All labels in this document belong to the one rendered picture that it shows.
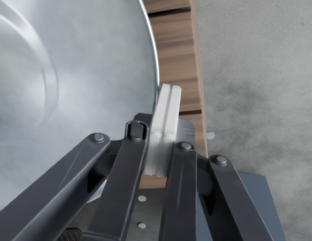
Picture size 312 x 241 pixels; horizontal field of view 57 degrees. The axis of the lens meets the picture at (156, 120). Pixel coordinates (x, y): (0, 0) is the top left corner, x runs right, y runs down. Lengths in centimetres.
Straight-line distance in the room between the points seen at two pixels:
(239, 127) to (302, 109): 14
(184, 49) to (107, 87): 8
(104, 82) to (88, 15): 5
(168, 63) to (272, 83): 43
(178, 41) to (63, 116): 12
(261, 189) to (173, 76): 52
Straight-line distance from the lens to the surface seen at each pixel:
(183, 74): 27
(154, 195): 84
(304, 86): 69
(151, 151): 16
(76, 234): 75
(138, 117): 18
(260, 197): 72
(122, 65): 22
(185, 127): 18
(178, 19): 26
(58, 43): 23
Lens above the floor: 60
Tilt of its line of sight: 61 degrees down
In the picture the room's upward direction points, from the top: 166 degrees counter-clockwise
